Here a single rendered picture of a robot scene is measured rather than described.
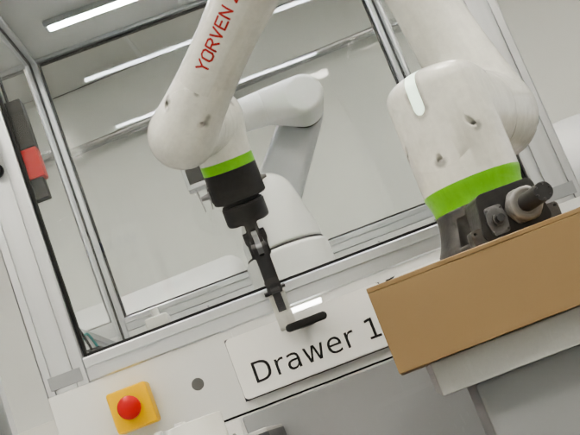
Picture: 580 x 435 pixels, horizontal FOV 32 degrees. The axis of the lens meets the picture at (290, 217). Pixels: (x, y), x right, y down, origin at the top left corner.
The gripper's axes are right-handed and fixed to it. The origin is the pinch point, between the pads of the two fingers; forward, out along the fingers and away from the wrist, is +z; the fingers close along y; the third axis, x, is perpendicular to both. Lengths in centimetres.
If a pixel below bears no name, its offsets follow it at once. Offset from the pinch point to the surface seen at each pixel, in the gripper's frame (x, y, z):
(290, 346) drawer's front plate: -0.9, 0.0, 6.7
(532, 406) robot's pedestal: 23, 61, 6
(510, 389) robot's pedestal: 21, 60, 4
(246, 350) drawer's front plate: -8.3, -0.7, 4.8
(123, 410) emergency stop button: -30.7, 5.3, 5.2
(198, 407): -19.6, -0.3, 11.2
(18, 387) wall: -138, -339, 72
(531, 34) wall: 171, -334, -6
